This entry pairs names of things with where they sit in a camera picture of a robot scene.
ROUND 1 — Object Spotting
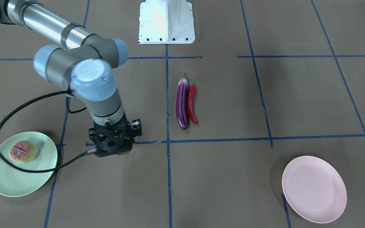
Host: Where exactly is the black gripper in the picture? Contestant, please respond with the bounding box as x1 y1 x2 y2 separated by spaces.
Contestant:
89 115 135 157

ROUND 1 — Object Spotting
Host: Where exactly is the purple eggplant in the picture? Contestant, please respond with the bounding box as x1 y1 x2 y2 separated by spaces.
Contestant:
175 73 189 130

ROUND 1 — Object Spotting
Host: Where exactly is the red chili pepper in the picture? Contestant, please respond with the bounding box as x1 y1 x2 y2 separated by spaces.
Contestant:
187 84 199 125

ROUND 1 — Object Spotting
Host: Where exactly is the pink green peach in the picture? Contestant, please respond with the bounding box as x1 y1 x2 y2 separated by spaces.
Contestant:
9 140 39 163

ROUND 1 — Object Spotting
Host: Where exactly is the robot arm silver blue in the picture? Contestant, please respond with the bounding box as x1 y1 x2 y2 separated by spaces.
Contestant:
0 0 141 157

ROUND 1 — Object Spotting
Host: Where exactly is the green plate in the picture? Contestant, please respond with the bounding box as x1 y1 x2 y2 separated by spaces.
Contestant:
0 131 58 197

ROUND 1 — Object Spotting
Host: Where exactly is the pink plate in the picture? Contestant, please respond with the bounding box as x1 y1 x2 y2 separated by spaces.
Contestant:
281 155 347 224

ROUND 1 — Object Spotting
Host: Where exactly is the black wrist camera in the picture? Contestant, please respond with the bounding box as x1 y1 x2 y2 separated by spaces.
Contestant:
128 119 142 138

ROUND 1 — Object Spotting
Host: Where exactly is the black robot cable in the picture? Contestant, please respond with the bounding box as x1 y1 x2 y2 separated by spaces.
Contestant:
0 91 98 173

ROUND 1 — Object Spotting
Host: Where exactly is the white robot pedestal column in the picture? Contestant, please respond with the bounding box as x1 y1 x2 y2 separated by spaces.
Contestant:
138 0 195 45

